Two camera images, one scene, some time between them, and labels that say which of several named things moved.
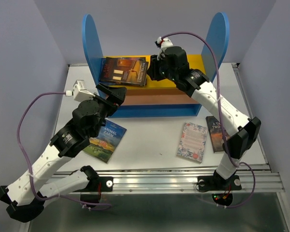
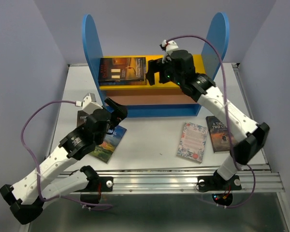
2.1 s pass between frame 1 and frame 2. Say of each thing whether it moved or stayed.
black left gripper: moved
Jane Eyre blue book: moved
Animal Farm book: stayed
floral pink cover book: stayed
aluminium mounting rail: stayed
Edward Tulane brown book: stayed
